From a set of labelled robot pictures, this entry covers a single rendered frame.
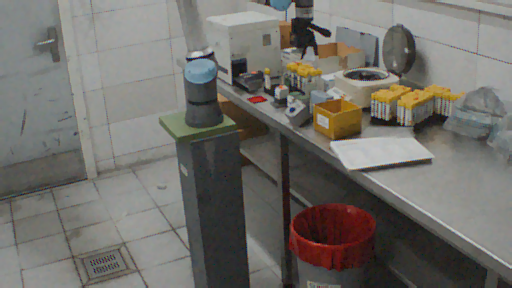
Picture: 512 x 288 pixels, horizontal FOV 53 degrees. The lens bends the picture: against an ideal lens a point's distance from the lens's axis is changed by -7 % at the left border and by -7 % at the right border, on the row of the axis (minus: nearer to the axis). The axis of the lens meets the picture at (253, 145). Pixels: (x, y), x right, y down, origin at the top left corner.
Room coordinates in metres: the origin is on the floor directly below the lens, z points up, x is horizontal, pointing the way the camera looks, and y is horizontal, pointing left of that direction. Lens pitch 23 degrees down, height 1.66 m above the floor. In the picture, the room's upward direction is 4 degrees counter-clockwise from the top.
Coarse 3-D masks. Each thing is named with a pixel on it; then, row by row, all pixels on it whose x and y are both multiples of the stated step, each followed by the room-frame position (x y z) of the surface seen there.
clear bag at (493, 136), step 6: (510, 114) 1.67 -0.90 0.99; (498, 120) 1.70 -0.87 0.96; (504, 120) 1.66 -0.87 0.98; (510, 120) 1.64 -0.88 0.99; (498, 126) 1.67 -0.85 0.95; (504, 126) 1.64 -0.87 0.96; (510, 126) 1.62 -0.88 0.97; (492, 132) 1.69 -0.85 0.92; (498, 132) 1.65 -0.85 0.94; (504, 132) 1.62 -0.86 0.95; (510, 132) 1.61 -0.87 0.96; (492, 138) 1.67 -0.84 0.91; (498, 138) 1.63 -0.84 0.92; (504, 138) 1.61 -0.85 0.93; (510, 138) 1.59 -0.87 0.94; (492, 144) 1.67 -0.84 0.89; (498, 144) 1.63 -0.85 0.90; (504, 144) 1.60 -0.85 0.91; (510, 144) 1.58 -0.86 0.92; (498, 150) 1.63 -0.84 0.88; (504, 150) 1.60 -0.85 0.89; (510, 150) 1.57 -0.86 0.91; (510, 156) 1.56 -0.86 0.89
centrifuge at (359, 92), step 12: (336, 72) 2.30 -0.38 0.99; (348, 72) 2.29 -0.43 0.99; (360, 72) 2.32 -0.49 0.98; (372, 72) 2.30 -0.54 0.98; (384, 72) 2.25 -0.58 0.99; (336, 84) 2.25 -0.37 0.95; (348, 84) 2.14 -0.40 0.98; (360, 84) 2.11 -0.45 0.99; (372, 84) 2.11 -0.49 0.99; (384, 84) 2.12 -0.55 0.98; (336, 96) 2.18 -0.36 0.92; (348, 96) 2.13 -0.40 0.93; (360, 96) 2.10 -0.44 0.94
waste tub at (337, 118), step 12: (324, 108) 1.95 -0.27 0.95; (336, 108) 1.98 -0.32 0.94; (348, 108) 1.95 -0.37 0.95; (360, 108) 1.87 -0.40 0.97; (324, 120) 1.87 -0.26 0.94; (336, 120) 1.82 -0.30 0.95; (348, 120) 1.85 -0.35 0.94; (360, 120) 1.87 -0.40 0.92; (324, 132) 1.87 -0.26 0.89; (336, 132) 1.82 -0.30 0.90; (348, 132) 1.85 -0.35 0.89; (360, 132) 1.87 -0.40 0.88
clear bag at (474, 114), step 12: (468, 96) 1.82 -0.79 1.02; (480, 96) 1.79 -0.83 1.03; (492, 96) 1.77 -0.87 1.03; (456, 108) 1.82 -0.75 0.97; (468, 108) 1.79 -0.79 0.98; (480, 108) 1.77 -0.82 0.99; (492, 108) 1.75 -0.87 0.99; (456, 120) 1.82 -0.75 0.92; (468, 120) 1.78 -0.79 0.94; (480, 120) 1.75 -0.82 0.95; (492, 120) 1.73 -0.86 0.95; (456, 132) 1.81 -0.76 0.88; (468, 132) 1.78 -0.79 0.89; (480, 132) 1.74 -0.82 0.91
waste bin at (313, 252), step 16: (320, 208) 2.11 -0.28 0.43; (336, 208) 2.11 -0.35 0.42; (352, 208) 2.08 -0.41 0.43; (304, 224) 2.03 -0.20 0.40; (320, 224) 2.08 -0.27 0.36; (336, 224) 2.09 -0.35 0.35; (352, 224) 2.04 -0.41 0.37; (368, 224) 1.98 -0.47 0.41; (304, 240) 1.85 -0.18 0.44; (320, 240) 2.07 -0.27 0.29; (336, 240) 2.07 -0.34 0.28; (352, 240) 2.03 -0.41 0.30; (368, 240) 1.83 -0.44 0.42; (304, 256) 1.85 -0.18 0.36; (320, 256) 1.80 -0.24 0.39; (336, 256) 1.78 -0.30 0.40; (352, 256) 1.79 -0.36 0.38; (368, 256) 1.85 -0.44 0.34; (304, 272) 1.88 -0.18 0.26; (320, 272) 1.82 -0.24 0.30; (336, 272) 1.80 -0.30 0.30; (352, 272) 1.81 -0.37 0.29
